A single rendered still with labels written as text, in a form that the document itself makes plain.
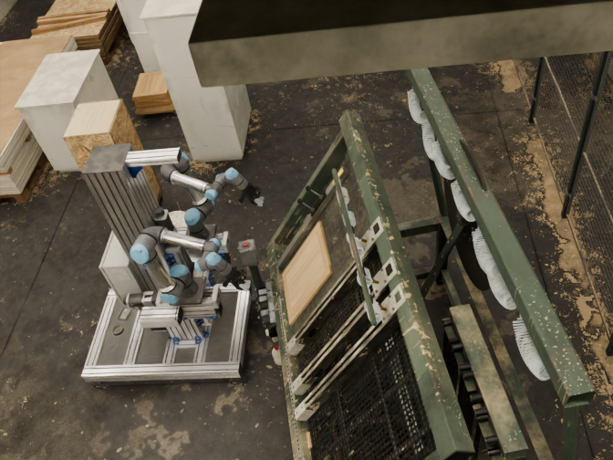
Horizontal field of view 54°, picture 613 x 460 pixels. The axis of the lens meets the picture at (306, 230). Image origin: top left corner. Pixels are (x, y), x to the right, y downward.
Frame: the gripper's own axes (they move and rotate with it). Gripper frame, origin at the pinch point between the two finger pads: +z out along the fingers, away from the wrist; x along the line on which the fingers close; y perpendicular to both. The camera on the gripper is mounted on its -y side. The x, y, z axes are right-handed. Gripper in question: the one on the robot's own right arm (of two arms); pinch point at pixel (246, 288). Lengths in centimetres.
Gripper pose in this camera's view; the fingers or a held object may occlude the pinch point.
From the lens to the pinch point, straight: 368.0
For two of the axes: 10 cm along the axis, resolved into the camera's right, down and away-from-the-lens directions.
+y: 8.2, -3.6, -4.5
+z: 5.8, 5.7, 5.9
